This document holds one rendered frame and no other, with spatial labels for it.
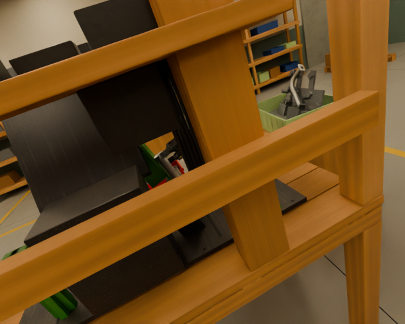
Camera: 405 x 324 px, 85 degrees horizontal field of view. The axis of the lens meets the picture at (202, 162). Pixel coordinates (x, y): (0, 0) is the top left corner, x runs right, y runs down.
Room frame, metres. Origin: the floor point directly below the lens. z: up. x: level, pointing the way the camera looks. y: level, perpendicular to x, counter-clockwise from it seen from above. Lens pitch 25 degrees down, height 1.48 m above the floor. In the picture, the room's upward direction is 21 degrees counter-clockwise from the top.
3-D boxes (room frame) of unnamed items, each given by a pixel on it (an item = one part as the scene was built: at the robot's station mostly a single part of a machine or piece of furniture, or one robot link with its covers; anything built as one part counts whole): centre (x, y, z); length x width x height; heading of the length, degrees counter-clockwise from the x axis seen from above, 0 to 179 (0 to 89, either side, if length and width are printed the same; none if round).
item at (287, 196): (0.74, 0.26, 0.89); 1.10 x 0.42 x 0.02; 101
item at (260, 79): (6.32, -2.15, 1.12); 3.01 x 0.54 x 2.23; 98
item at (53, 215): (0.58, 0.34, 1.07); 0.30 x 0.18 x 0.34; 101
